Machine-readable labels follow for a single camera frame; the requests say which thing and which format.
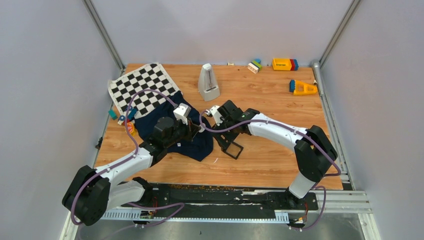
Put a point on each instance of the grey corner pipe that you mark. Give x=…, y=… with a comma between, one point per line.
x=341, y=161

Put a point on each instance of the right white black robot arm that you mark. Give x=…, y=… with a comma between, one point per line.
x=313, y=150

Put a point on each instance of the teal toy block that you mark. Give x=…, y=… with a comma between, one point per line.
x=112, y=114

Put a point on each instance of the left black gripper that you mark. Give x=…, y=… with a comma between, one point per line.
x=191, y=130

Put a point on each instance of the white metronome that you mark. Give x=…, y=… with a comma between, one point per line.
x=207, y=85

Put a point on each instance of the yellow toy block bin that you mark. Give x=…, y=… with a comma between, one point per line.
x=282, y=64

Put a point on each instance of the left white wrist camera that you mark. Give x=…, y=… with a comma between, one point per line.
x=181, y=113

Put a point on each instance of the black white checkerboard mat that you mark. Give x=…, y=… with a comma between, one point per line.
x=152, y=76

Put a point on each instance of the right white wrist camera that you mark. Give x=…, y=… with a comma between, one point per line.
x=215, y=114

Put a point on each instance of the red blue block pair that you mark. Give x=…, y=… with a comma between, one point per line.
x=294, y=65

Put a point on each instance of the white green blue block stack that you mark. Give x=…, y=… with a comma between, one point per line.
x=255, y=66

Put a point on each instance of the blue red toy car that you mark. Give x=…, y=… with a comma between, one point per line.
x=127, y=116

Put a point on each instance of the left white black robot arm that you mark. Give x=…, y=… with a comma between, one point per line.
x=94, y=191

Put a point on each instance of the yellow blue toy wedge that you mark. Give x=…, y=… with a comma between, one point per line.
x=300, y=88

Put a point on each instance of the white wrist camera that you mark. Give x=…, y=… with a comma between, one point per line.
x=215, y=114
x=181, y=113

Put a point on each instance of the navy blue garment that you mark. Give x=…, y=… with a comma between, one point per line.
x=198, y=148

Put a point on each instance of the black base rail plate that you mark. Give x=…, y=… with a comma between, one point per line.
x=223, y=202

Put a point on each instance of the yellow red toy piece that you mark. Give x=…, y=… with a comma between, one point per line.
x=131, y=128

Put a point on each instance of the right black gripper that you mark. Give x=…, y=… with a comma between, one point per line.
x=220, y=134

